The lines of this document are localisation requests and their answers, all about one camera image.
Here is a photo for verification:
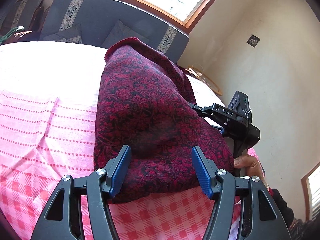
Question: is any dark red floral sweater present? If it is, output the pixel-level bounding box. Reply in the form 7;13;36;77
93;37;234;203

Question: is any dark sleeved right forearm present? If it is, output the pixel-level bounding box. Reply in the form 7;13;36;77
266;184;320;240

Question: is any right hand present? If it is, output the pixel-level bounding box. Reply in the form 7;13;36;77
234;154;266;185

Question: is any round wooden side table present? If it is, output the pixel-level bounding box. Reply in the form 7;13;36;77
185;65;223;96

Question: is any pink white checked bedsheet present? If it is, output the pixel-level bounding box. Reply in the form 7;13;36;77
0;41;266;240

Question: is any blue throw pillow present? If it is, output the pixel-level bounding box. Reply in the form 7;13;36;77
101;20;149;49

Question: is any small blue cushion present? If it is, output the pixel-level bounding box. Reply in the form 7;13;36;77
42;24;82;44

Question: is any blue grey patterned sofa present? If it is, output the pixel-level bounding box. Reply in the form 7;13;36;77
41;0;189;63

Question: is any blue grey armchair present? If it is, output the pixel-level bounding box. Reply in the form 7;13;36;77
1;0;44;37

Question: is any black camera box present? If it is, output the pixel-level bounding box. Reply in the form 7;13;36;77
227;90;252;119

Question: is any dark wall plate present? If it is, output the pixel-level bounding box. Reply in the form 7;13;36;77
247;35;260;48

